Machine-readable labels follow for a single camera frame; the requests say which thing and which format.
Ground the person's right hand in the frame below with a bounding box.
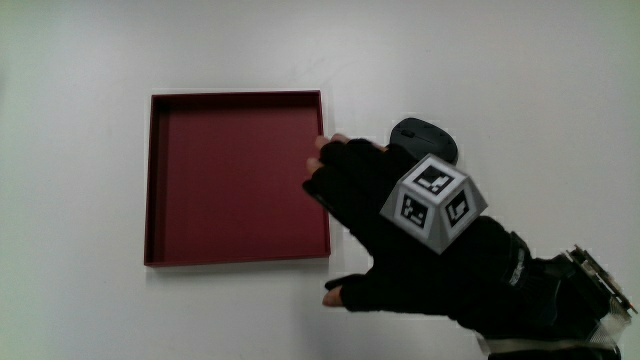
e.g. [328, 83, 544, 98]
[301, 132, 532, 334]

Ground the black computer mouse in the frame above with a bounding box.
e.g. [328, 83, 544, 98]
[388, 117, 460, 166]

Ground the person's right forearm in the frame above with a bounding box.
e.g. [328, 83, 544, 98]
[479, 243, 640, 360]

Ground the white desk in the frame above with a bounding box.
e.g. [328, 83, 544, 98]
[0, 0, 640, 360]

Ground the dark red square tray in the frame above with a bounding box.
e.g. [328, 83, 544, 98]
[143, 89, 332, 268]

